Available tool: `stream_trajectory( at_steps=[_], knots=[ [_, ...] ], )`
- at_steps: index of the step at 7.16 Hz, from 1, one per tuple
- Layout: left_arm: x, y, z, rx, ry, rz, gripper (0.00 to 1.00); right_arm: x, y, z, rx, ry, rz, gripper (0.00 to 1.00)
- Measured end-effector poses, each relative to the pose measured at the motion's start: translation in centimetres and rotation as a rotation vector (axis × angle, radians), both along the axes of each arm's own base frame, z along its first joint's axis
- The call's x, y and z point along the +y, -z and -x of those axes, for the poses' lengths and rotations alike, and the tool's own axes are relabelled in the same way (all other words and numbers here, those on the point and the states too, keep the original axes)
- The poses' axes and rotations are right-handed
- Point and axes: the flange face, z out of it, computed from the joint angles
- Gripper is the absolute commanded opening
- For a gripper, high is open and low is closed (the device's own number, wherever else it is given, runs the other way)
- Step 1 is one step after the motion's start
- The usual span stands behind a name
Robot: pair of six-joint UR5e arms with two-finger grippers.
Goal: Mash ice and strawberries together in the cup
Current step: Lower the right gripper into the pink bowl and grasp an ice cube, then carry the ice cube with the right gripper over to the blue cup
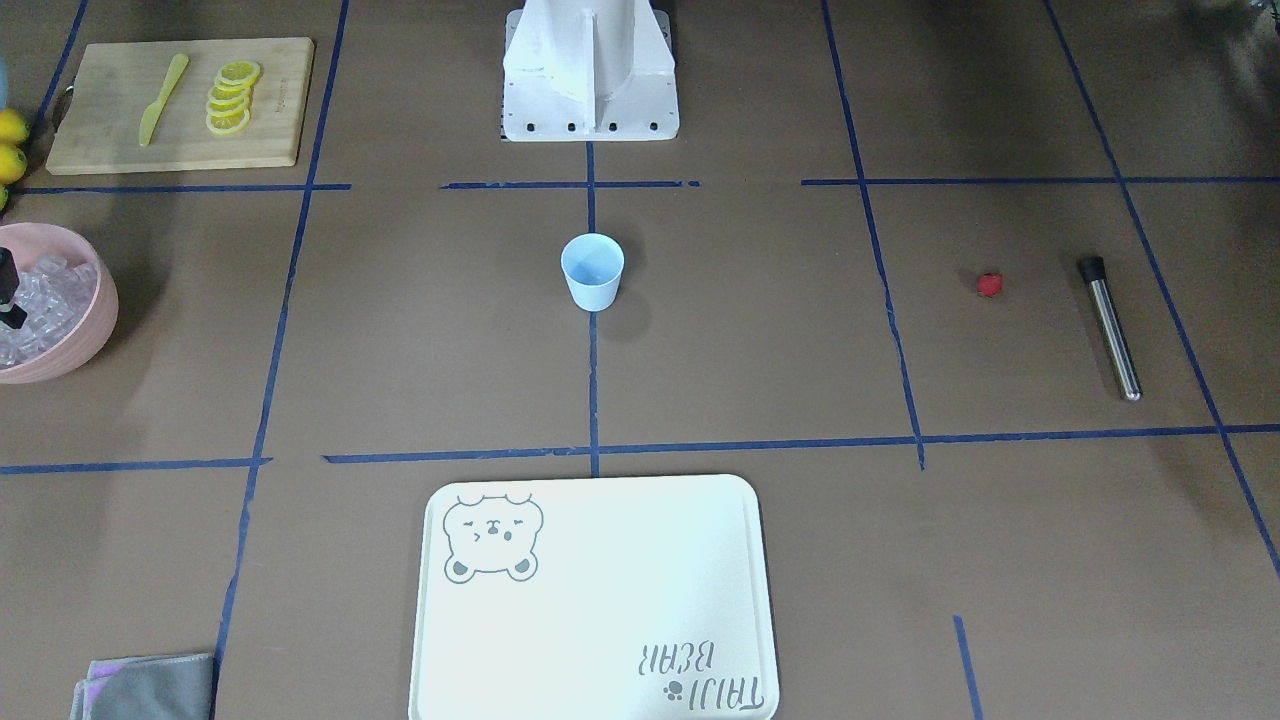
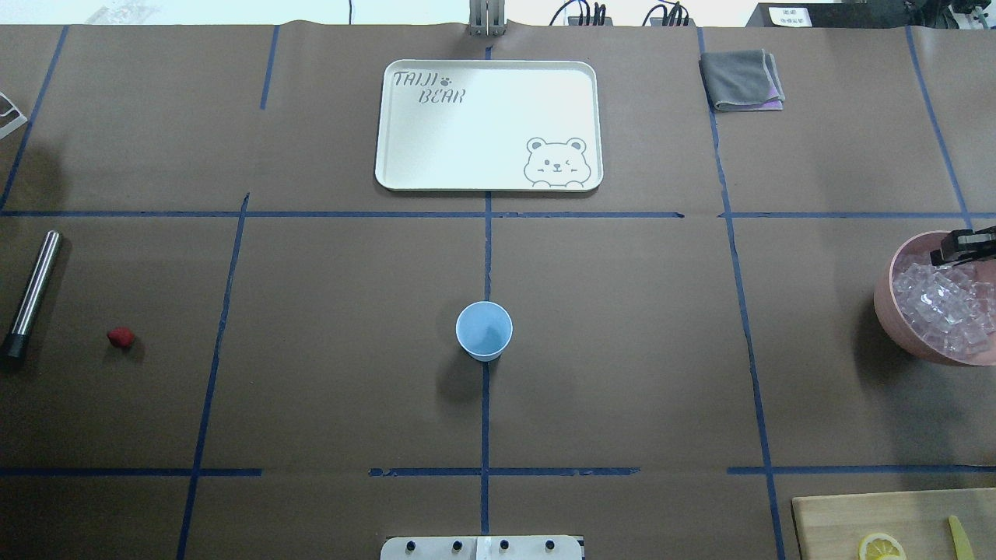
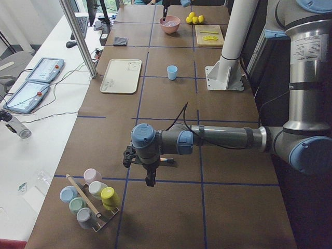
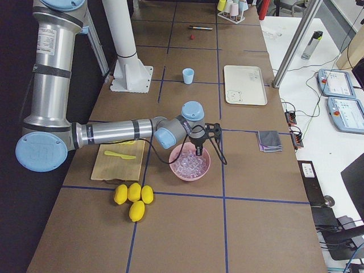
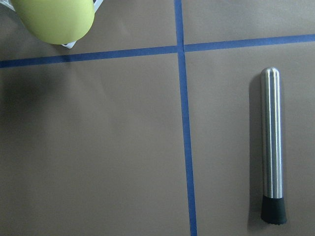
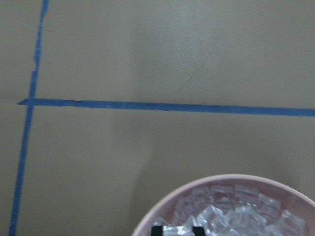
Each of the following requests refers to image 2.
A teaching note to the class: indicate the aluminium frame post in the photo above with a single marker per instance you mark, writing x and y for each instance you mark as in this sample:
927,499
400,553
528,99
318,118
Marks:
487,18

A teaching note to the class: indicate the pink bowl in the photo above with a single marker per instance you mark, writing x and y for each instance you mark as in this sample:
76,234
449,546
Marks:
896,326

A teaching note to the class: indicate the white bear tray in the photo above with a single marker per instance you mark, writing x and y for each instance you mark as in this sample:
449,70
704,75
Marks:
489,125

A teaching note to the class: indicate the red strawberry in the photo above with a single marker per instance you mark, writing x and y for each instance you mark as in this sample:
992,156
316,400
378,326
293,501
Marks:
121,337

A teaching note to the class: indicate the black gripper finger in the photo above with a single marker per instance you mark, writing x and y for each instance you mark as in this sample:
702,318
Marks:
963,246

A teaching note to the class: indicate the lemon slices row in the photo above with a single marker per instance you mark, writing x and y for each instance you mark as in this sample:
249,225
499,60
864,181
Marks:
880,546

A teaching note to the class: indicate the grey folded cloth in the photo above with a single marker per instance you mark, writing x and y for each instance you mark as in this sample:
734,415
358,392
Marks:
745,80

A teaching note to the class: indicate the steel muddler black tip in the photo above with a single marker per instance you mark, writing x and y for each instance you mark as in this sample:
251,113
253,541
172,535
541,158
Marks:
16,341

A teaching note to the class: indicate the blue plastic cup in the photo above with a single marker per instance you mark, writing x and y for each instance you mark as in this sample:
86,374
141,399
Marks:
484,330

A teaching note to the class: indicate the pile of ice cubes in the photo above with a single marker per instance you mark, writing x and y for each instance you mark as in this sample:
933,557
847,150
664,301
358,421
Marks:
951,309

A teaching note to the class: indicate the wooden cutting board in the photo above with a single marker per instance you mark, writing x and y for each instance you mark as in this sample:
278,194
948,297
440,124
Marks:
832,526

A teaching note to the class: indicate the yellow plastic knife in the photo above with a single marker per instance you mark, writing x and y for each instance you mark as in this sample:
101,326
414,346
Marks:
960,541

